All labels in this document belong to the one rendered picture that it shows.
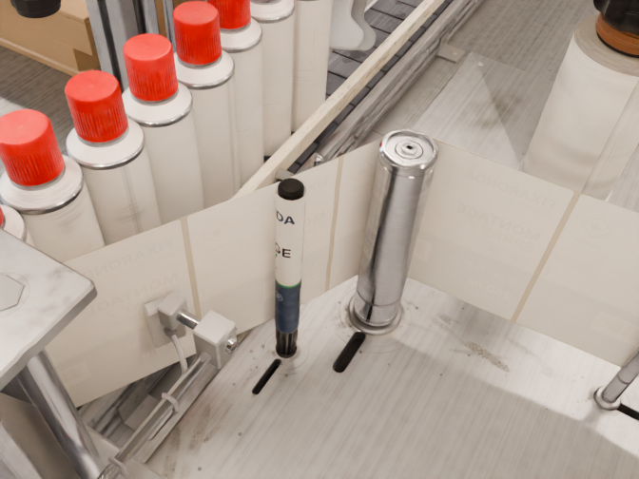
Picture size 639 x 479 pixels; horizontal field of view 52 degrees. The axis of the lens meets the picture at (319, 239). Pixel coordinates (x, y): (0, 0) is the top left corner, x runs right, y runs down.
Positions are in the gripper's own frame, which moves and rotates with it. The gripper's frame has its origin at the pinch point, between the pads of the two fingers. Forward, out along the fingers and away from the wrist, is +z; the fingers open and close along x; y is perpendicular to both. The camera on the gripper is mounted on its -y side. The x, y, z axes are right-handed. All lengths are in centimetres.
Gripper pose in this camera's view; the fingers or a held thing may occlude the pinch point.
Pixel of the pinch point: (313, 58)
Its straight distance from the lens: 72.5
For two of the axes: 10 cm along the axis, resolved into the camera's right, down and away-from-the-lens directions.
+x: 4.1, -2.3, 8.8
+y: 8.6, 4.2, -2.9
